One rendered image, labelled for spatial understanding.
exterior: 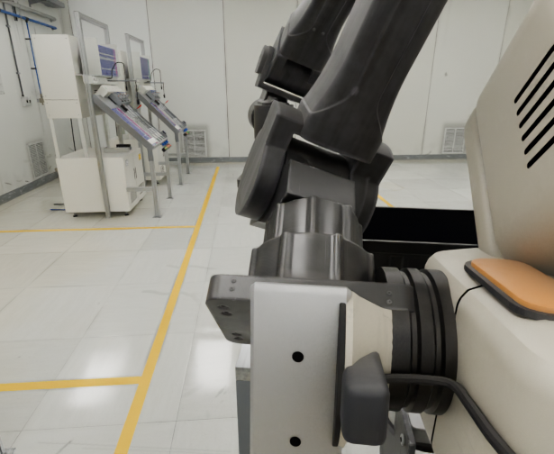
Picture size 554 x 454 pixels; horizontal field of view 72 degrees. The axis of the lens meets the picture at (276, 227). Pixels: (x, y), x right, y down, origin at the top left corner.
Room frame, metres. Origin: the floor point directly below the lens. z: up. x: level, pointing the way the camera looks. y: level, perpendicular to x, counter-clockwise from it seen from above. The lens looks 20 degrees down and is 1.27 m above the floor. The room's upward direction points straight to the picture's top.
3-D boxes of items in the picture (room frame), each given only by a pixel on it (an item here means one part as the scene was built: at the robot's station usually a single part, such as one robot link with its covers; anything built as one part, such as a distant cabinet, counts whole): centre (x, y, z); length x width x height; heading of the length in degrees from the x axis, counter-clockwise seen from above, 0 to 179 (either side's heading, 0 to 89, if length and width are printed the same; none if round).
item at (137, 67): (5.59, 1.97, 0.95); 1.36 x 0.82 x 1.90; 94
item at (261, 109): (0.58, 0.01, 1.22); 0.07 x 0.06 x 0.07; 9
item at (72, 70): (4.15, 1.87, 0.95); 1.36 x 0.82 x 1.90; 94
